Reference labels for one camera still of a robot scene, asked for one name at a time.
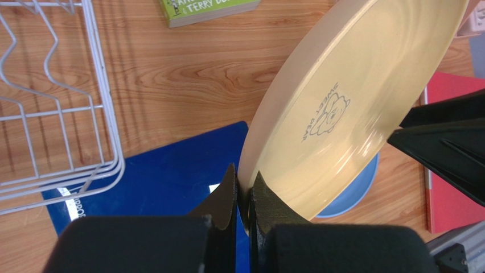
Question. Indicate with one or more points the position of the aluminium mounting rail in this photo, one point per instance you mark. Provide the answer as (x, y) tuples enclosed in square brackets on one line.
[(459, 250)]

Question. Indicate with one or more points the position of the blue folder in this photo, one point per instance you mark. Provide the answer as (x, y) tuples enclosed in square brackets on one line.
[(167, 181)]

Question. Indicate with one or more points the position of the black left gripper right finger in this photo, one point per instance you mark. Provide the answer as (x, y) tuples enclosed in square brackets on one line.
[(283, 241)]

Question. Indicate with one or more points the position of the peach file organizer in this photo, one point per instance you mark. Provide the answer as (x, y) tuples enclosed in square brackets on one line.
[(473, 20)]

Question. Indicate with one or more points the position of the green treehouse book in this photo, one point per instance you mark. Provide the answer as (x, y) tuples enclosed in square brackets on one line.
[(184, 12)]

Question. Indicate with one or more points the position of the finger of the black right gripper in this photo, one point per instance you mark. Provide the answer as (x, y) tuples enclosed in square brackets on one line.
[(454, 151), (466, 107)]

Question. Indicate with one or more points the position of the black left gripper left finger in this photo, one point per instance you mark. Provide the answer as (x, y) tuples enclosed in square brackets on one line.
[(204, 240)]

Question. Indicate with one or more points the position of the white wire dish rack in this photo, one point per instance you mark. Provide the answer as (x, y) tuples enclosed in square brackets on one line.
[(59, 133)]

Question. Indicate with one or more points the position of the tan plate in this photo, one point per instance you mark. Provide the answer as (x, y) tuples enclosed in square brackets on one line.
[(340, 94)]

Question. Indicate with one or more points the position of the blue plate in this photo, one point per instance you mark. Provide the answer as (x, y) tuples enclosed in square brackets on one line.
[(354, 193)]

